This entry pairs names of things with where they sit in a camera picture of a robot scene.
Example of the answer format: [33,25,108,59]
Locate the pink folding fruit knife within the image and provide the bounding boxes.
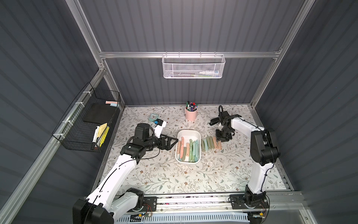
[213,136,218,149]

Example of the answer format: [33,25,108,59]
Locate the olive folding fruit knife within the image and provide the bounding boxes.
[207,136,215,149]

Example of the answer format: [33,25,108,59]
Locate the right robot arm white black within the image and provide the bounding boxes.
[209,105,281,209]

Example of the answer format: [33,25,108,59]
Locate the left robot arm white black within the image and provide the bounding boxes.
[72,119,179,224]

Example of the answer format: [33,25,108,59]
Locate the open pink celvinc knife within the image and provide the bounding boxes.
[180,136,184,160]

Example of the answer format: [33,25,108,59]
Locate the white storage box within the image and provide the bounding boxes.
[175,130,201,165]

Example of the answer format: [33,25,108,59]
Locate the green folding knife in box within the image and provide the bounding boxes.
[189,139,194,162]

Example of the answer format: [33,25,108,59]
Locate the teal folding knife in box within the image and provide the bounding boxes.
[193,140,199,162]

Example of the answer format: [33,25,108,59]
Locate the black stapler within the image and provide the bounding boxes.
[209,117,220,126]

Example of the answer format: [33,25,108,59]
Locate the teal alarm clock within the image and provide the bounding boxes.
[148,113,159,122]

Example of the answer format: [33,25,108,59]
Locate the floral table mat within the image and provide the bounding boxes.
[100,104,287,197]

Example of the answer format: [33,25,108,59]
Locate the pink pen holder cup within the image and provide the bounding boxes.
[185,109,198,121]

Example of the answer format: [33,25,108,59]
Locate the pens in pink cup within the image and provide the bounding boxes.
[186,101,198,112]

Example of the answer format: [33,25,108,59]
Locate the yellow notepad in basket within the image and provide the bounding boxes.
[91,123,110,150]

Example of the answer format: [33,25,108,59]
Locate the white tube in basket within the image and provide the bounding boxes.
[199,71,220,78]

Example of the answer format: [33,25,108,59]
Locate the black notebook in basket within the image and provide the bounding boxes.
[83,103,117,125]

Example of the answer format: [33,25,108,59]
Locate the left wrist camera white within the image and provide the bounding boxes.
[154,119,167,138]

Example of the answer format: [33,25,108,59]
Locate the white wire wall basket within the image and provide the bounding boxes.
[162,54,226,79]

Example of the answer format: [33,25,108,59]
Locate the black wire side basket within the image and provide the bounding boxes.
[52,83,121,153]

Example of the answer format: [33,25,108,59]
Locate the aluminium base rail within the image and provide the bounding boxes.
[81,191,305,216]

